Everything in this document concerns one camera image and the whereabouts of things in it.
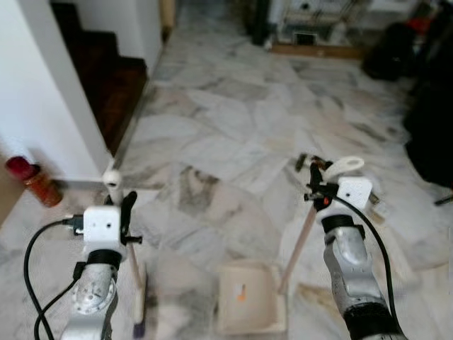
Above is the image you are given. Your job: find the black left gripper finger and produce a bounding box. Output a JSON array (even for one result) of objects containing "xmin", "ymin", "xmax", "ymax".
[{"xmin": 120, "ymin": 190, "xmax": 139, "ymax": 237}]

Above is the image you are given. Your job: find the broom with grey grip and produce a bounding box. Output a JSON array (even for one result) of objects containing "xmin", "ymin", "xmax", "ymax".
[{"xmin": 103, "ymin": 169, "xmax": 149, "ymax": 338}]

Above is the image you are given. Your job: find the beige long-handled dustpan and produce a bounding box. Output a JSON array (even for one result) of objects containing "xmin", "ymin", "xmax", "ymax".
[{"xmin": 214, "ymin": 154, "xmax": 366, "ymax": 336}]

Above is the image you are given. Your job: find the red bottle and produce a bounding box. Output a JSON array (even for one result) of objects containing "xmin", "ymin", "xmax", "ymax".
[{"xmin": 6, "ymin": 156, "xmax": 63, "ymax": 208}]

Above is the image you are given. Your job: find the wooden base plank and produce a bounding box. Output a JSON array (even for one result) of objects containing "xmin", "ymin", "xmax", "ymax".
[{"xmin": 270, "ymin": 44, "xmax": 365, "ymax": 60}]

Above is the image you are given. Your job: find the brown wooden board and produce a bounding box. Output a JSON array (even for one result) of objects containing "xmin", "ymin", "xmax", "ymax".
[{"xmin": 0, "ymin": 174, "xmax": 25, "ymax": 227}]

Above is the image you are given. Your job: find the large black bag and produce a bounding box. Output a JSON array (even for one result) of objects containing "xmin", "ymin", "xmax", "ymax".
[{"xmin": 403, "ymin": 7, "xmax": 453, "ymax": 188}]

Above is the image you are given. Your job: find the dark wooden staircase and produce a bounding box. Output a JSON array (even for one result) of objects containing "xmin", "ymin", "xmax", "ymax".
[{"xmin": 50, "ymin": 0, "xmax": 149, "ymax": 157}]

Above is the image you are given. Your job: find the small black bag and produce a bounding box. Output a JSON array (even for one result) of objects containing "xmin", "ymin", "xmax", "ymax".
[{"xmin": 362, "ymin": 21, "xmax": 425, "ymax": 81}]

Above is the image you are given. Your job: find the white cabinet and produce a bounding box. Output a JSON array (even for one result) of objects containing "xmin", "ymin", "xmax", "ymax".
[{"xmin": 269, "ymin": 0, "xmax": 397, "ymax": 49}]

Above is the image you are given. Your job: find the dark bin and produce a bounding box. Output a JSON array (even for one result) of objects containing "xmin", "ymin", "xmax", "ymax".
[{"xmin": 244, "ymin": 0, "xmax": 273, "ymax": 47}]

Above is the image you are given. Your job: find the small red object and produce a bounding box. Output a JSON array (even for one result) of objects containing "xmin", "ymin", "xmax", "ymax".
[{"xmin": 409, "ymin": 16, "xmax": 434, "ymax": 35}]

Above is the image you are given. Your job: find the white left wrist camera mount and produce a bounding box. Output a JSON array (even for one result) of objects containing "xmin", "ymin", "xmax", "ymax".
[{"xmin": 82, "ymin": 205, "xmax": 128, "ymax": 254}]

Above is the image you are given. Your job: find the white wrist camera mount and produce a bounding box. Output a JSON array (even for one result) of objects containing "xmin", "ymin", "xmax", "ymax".
[
  {"xmin": 82, "ymin": 205, "xmax": 128, "ymax": 254},
  {"xmin": 319, "ymin": 175, "xmax": 374, "ymax": 222}
]

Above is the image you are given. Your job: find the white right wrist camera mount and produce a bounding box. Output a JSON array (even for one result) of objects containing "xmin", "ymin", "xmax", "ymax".
[{"xmin": 319, "ymin": 175, "xmax": 374, "ymax": 222}]

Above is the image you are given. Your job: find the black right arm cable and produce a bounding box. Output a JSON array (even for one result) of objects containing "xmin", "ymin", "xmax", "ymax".
[{"xmin": 329, "ymin": 195, "xmax": 398, "ymax": 334}]

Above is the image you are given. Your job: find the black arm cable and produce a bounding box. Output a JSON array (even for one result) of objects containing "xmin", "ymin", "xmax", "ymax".
[
  {"xmin": 329, "ymin": 195, "xmax": 398, "ymax": 334},
  {"xmin": 23, "ymin": 215, "xmax": 86, "ymax": 340}
]

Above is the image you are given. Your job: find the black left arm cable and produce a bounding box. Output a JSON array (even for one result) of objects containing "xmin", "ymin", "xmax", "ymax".
[{"xmin": 23, "ymin": 215, "xmax": 86, "ymax": 340}]

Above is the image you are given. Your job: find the wooden post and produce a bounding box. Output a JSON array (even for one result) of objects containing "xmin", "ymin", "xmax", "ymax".
[{"xmin": 159, "ymin": 0, "xmax": 178, "ymax": 43}]

